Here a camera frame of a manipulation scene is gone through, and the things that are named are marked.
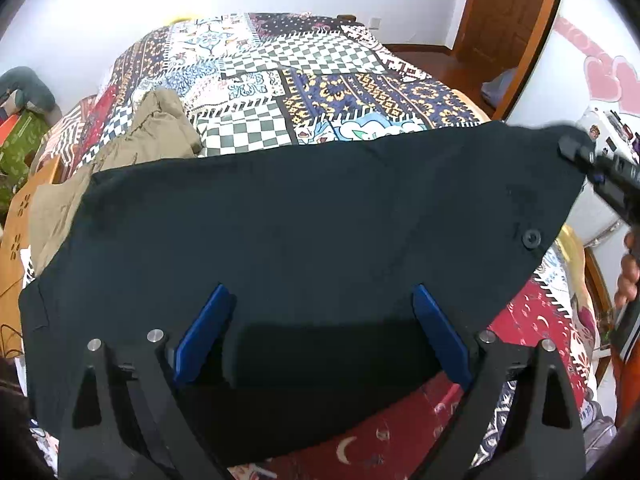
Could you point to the white printed object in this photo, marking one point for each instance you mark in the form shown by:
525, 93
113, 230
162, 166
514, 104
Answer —
607, 130

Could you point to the white wall socket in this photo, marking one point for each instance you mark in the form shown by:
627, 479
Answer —
375, 22

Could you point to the person's right hand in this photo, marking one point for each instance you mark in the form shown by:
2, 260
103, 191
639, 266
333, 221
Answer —
629, 272

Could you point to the orange wooden board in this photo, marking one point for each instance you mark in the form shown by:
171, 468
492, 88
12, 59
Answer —
20, 225

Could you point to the yellow foam hoop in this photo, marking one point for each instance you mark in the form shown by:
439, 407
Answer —
182, 16

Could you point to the blue-grey cloth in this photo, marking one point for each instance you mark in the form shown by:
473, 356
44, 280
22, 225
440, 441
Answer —
500, 87

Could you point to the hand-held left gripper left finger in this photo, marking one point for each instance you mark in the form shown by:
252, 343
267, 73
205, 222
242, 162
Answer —
205, 330

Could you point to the person's orange clothing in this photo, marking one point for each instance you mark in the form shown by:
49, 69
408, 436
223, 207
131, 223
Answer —
629, 390

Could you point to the khaki pants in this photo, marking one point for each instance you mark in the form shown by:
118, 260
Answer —
150, 135

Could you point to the brown wooden door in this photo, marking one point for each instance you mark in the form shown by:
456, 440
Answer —
505, 10

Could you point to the patchwork printed blanket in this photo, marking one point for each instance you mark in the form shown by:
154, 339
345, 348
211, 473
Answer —
325, 95

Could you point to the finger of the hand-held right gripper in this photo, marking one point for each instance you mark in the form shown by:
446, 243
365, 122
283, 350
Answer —
580, 147
617, 195

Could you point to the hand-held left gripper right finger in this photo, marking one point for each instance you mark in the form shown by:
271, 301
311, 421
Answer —
442, 332

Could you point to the green patterned storage bag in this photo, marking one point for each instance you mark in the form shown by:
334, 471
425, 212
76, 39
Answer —
20, 145

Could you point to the grey pillow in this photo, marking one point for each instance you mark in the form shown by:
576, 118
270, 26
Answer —
30, 87

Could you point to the black pants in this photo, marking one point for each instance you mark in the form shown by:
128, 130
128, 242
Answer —
300, 235

